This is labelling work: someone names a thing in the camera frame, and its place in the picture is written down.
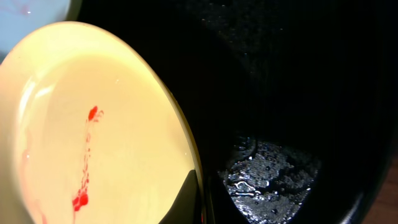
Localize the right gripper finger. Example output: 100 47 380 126
159 170 202 224

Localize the yellow plate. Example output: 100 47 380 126
1 22 205 223

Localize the light blue plate upper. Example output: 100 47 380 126
1 0 81 58

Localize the round black tray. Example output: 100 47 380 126
78 0 397 223

